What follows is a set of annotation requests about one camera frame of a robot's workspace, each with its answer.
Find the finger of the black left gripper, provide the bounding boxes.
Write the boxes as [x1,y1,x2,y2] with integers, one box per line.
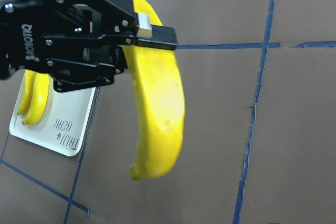
[135,13,177,51]

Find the yellow banana with stem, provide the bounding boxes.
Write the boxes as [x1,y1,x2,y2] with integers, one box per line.
[123,0,186,182]

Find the white bear tray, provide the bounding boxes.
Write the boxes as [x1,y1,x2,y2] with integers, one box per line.
[9,79,96,156]

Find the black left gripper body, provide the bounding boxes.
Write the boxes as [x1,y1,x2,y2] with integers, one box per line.
[1,0,135,92]

